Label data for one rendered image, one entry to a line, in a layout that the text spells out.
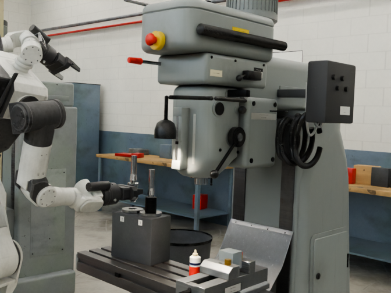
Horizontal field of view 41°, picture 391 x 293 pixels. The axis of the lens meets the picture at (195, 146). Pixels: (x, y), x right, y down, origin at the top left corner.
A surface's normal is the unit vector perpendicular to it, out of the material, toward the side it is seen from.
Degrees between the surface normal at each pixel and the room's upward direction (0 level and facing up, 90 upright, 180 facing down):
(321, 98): 90
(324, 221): 89
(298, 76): 90
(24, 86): 76
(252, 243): 64
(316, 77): 90
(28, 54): 116
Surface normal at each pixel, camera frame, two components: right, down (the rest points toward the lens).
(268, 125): 0.72, 0.07
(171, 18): -0.70, 0.02
